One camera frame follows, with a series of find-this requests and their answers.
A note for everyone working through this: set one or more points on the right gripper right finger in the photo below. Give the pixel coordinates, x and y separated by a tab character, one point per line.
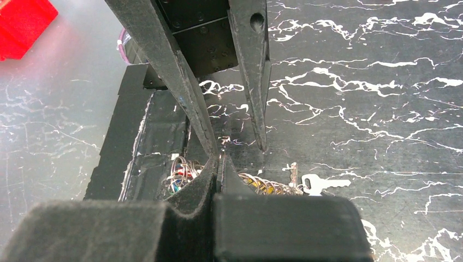
252	227

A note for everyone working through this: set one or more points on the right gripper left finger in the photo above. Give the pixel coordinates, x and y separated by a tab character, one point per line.
178	228

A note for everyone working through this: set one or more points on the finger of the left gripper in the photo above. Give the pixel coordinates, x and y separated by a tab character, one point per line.
249	27
146	25

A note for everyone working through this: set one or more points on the keyring with coloured tags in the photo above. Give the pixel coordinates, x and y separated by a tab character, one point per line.
183	172

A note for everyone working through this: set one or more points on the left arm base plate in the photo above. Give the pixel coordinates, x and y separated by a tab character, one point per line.
201	30

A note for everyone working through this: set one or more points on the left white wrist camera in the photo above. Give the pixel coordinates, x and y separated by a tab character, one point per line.
22	23

